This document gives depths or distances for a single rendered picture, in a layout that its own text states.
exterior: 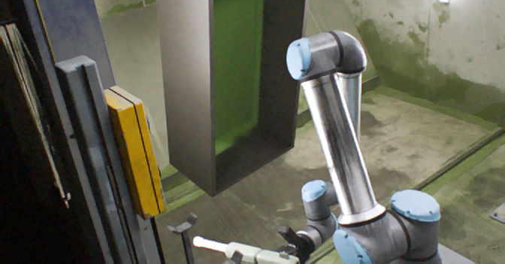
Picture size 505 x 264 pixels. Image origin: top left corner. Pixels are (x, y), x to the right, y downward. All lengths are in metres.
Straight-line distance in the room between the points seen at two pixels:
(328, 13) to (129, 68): 1.77
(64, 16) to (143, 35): 2.16
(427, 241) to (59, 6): 1.27
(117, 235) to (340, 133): 0.75
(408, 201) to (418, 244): 0.14
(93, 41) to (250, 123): 1.71
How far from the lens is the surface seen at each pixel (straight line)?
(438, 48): 4.09
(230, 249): 1.85
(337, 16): 4.47
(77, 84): 0.98
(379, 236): 1.64
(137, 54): 3.55
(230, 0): 2.61
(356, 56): 1.66
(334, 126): 1.58
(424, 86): 4.28
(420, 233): 1.72
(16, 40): 1.52
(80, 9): 1.49
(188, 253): 1.44
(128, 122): 1.01
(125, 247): 1.16
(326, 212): 1.93
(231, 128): 3.01
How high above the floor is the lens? 1.94
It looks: 27 degrees down
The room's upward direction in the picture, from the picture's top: 7 degrees counter-clockwise
